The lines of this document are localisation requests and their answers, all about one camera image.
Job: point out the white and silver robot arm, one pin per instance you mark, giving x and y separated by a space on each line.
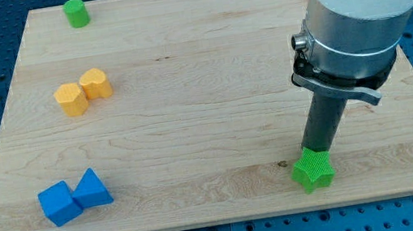
346 48

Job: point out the light wooden board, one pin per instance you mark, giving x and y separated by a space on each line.
203 127

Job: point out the yellow heart block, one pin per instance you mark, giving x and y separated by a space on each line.
96 84

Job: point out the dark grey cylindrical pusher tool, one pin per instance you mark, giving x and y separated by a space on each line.
323 120

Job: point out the green star block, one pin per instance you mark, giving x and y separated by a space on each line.
313 170

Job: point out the yellow hexagon block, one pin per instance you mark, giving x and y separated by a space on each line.
71 99

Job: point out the blue triangular prism block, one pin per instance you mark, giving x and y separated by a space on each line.
91 191

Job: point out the green cylinder block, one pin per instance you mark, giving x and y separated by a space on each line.
76 13

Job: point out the blue cube block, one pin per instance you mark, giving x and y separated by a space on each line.
57 204

